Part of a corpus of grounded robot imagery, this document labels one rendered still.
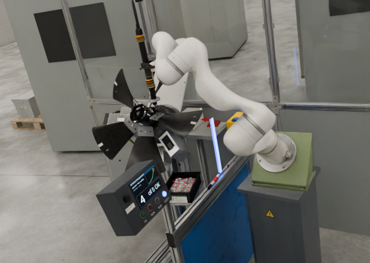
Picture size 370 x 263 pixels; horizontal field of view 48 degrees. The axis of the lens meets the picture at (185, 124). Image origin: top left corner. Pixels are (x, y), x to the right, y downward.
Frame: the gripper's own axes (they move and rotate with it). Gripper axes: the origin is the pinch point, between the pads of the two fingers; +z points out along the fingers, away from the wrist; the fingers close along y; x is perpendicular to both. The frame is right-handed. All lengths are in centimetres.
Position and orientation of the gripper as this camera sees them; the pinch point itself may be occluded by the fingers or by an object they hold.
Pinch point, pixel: (146, 64)
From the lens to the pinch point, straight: 228.9
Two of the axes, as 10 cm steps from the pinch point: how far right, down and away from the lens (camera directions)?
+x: -1.7, -9.1, -3.7
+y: 5.0, -4.0, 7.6
